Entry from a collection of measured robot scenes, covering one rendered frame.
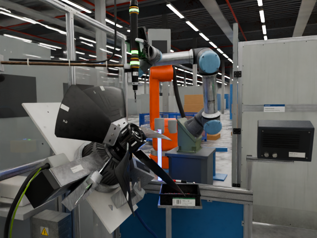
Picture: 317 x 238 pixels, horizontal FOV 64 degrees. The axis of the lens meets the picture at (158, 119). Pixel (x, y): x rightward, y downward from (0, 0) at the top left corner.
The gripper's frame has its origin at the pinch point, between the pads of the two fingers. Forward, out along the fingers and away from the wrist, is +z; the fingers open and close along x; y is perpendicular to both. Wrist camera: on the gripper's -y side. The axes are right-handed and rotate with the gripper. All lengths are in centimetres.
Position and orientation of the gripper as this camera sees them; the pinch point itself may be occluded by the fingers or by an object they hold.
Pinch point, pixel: (131, 39)
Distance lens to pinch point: 125.7
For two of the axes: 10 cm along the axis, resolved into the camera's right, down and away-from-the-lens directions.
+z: -3.4, 0.7, -9.4
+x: -9.4, -0.1, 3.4
